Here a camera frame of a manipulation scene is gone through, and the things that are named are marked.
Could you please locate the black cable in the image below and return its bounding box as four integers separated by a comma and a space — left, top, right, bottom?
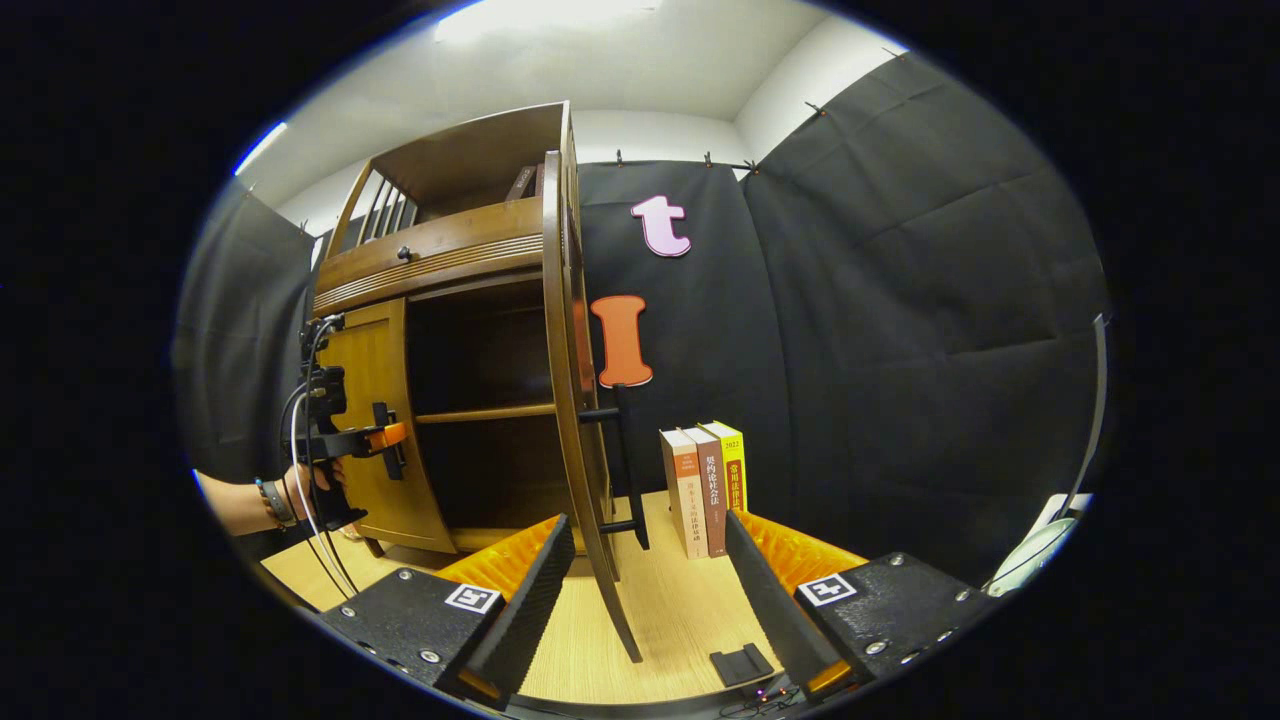
280, 318, 361, 598

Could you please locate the tan book with orange label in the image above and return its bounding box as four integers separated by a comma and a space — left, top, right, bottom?
660, 428, 709, 561

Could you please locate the wooden double-door shoe cabinet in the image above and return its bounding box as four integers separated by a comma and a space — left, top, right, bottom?
312, 100, 613, 556

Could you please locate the brown book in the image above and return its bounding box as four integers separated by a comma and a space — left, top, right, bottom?
682, 426, 728, 558

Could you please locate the thin grey rod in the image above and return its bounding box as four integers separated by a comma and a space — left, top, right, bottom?
1060, 313, 1113, 521

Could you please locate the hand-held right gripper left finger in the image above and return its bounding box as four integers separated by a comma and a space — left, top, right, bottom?
318, 513, 576, 709

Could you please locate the white round object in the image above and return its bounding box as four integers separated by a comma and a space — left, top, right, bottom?
982, 490, 1086, 598

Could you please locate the dark wristband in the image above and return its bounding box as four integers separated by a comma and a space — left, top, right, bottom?
255, 477, 296, 528

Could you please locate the small ceiling light panel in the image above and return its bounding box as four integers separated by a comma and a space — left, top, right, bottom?
233, 120, 289, 178

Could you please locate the wooden cabinet drawer with knob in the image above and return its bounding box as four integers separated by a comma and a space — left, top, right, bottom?
315, 197, 546, 311

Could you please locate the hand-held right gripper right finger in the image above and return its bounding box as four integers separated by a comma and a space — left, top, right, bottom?
723, 508, 1001, 701

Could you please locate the white cable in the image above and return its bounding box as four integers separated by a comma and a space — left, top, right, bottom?
288, 390, 346, 601

